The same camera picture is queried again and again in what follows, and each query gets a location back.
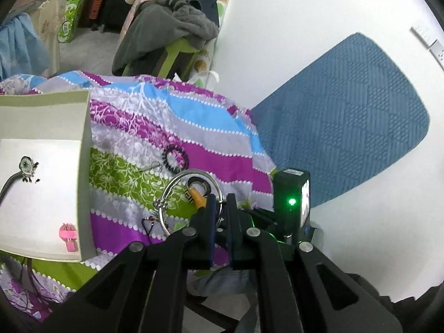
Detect white wall socket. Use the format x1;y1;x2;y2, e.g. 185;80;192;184
429;42;444;70

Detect black round bracelet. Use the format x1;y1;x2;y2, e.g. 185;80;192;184
185;177;213;198

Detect fruit print board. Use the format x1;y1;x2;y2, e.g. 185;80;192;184
192;0;231;89

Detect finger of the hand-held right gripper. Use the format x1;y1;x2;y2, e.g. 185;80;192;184
239;207;278;232

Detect white plastic bag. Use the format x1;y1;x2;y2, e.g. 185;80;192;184
187;70;220;88

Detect black suitcase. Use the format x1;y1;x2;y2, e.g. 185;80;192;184
100;0;130;32

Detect green plastic chair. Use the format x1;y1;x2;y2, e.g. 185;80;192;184
121;36;205;79

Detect colourful striped bedsheet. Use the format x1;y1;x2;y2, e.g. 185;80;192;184
0;70;278;320

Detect white cardboard box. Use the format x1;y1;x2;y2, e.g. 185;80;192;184
0;89;97;262

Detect person's grey trousers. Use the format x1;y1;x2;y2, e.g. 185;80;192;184
191;268;258;297

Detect red striped suitcase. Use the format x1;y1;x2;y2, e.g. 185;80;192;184
78;0;105;30

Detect green carton box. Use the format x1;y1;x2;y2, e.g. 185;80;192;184
57;0;87;44

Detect light blue bed sheet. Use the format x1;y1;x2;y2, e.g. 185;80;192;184
0;12;49;80

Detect yellow striped hair clip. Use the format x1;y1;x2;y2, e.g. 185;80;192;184
185;187;209;210

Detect pink hair clip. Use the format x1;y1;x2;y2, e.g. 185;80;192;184
60;223;77;252

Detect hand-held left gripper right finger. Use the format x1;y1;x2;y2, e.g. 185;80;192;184
226;193;406;333

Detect black cord charm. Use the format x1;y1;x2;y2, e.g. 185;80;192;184
142;215;170;243

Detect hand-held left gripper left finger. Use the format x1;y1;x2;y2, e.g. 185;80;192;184
35;194;217;333

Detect black spiral hair tie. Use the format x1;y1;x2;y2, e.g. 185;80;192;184
162;145;190;172

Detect silver bangle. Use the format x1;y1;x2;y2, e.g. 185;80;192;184
153;169;224;238

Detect cream embroidered cloth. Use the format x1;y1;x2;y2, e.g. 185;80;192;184
33;0;66;77

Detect pink garment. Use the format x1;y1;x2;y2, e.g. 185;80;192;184
120;0;155;39

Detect grey fleece garment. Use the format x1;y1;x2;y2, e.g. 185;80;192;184
112;0;220;77

